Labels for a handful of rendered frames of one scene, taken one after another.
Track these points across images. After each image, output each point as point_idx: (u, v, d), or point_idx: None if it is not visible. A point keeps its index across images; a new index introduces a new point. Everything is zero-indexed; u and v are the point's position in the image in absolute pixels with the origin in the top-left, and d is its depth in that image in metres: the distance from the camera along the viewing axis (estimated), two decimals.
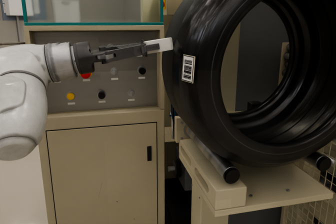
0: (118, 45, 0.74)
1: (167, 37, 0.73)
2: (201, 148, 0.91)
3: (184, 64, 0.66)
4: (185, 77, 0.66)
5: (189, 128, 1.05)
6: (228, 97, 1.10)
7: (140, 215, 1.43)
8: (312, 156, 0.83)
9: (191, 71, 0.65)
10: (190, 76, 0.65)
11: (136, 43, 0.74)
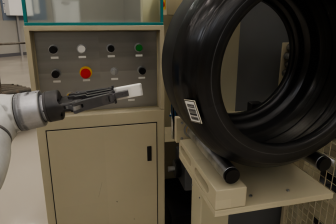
0: (89, 90, 0.76)
1: (137, 83, 0.74)
2: None
3: (188, 108, 0.69)
4: (193, 118, 0.69)
5: (188, 135, 1.05)
6: (228, 97, 1.10)
7: (140, 215, 1.43)
8: (312, 165, 0.84)
9: (196, 113, 0.67)
10: (197, 117, 0.68)
11: (107, 88, 0.75)
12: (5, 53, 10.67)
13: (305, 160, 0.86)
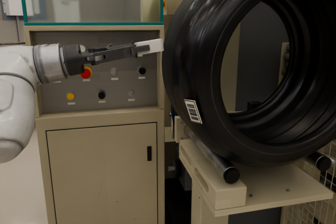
0: (109, 46, 0.74)
1: (158, 39, 0.73)
2: None
3: (188, 108, 0.69)
4: (193, 118, 0.69)
5: (188, 135, 1.05)
6: (228, 97, 1.10)
7: (140, 215, 1.43)
8: (312, 165, 0.84)
9: (196, 113, 0.67)
10: (197, 117, 0.68)
11: (127, 44, 0.74)
12: None
13: (305, 160, 0.86)
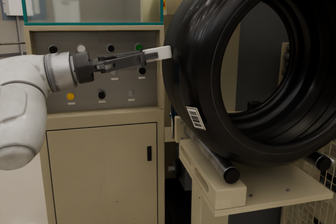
0: (117, 54, 0.75)
1: (165, 46, 0.74)
2: (201, 151, 0.92)
3: (190, 115, 0.70)
4: (196, 125, 0.70)
5: (187, 130, 1.05)
6: (228, 97, 1.10)
7: (140, 215, 1.43)
8: (310, 160, 0.84)
9: (199, 120, 0.68)
10: (200, 124, 0.69)
11: (135, 51, 0.75)
12: (5, 53, 10.67)
13: None
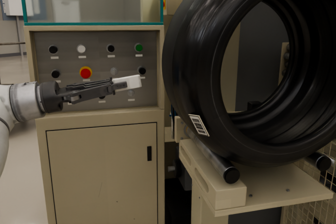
0: (88, 82, 0.75)
1: (135, 75, 0.74)
2: (202, 145, 0.91)
3: (193, 122, 0.71)
4: (200, 131, 0.71)
5: None
6: (228, 97, 1.10)
7: (140, 215, 1.43)
8: (314, 154, 0.83)
9: (202, 127, 0.69)
10: (204, 130, 0.69)
11: (105, 80, 0.75)
12: (5, 53, 10.67)
13: None
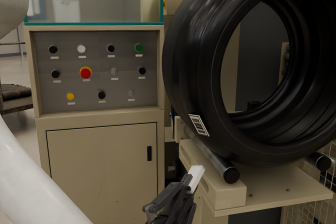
0: None
1: (192, 171, 0.67)
2: (202, 145, 0.91)
3: (193, 122, 0.71)
4: (200, 131, 0.71)
5: None
6: (228, 97, 1.10)
7: (140, 215, 1.43)
8: (314, 154, 0.83)
9: (202, 127, 0.69)
10: (204, 130, 0.69)
11: None
12: (5, 53, 10.67)
13: None
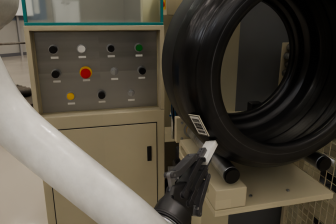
0: None
1: (205, 146, 0.72)
2: (202, 145, 0.91)
3: (193, 122, 0.71)
4: (200, 131, 0.71)
5: None
6: (228, 97, 1.10)
7: None
8: (314, 154, 0.83)
9: (202, 127, 0.69)
10: (204, 130, 0.69)
11: None
12: (5, 53, 10.67)
13: None
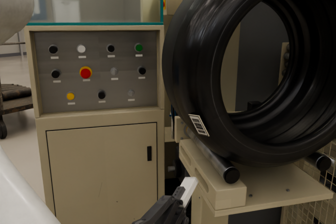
0: None
1: (185, 183, 0.64)
2: (202, 145, 0.91)
3: (193, 122, 0.71)
4: (200, 131, 0.71)
5: None
6: (228, 97, 1.10)
7: (140, 215, 1.43)
8: (314, 154, 0.83)
9: (202, 127, 0.69)
10: (204, 130, 0.69)
11: None
12: (5, 53, 10.67)
13: None
